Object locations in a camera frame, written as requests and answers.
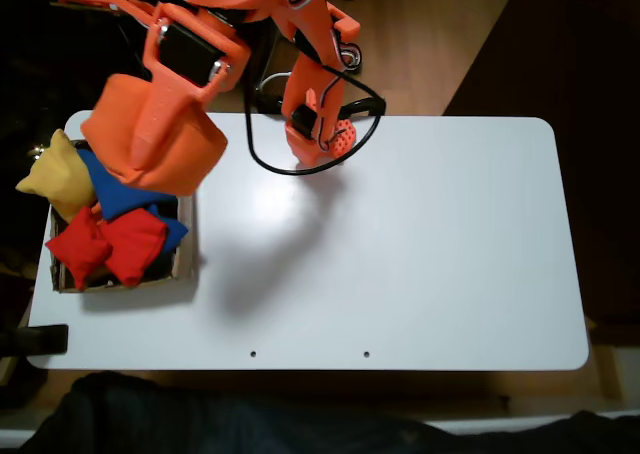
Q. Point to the orange bean bag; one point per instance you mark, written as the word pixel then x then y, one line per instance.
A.
pixel 195 149

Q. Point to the large blue bean bag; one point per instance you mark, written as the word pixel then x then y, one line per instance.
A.
pixel 115 196

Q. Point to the small blue bean bag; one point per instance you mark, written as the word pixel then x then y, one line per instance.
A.
pixel 175 231

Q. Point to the yellow bean bag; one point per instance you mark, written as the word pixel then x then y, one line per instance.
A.
pixel 60 179

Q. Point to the cardboard box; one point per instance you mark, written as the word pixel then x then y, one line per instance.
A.
pixel 185 234

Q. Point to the red bean bag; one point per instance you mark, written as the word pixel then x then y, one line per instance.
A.
pixel 80 249
pixel 132 246

